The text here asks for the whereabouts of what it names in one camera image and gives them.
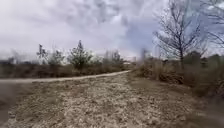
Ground row of distant trees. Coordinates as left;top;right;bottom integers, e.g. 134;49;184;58
91;49;134;67

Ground small green pine tree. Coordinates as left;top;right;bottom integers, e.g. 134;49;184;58
67;39;94;70

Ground dry gravelly dirt ground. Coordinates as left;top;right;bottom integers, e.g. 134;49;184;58
0;71;224;128

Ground pale sandy path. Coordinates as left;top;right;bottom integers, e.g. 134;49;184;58
0;69;132;84

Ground thin small pine tree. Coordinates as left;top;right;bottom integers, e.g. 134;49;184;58
35;43;50;66

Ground brown heath scrub strip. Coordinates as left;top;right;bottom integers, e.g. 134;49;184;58
0;62;134;80

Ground tall bare tree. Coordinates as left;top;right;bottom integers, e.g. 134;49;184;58
153;0;208;69

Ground brown dry bushes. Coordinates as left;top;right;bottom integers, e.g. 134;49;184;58
134;54;224;101

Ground bare tree branches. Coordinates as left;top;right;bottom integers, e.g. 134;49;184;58
202;0;224;48

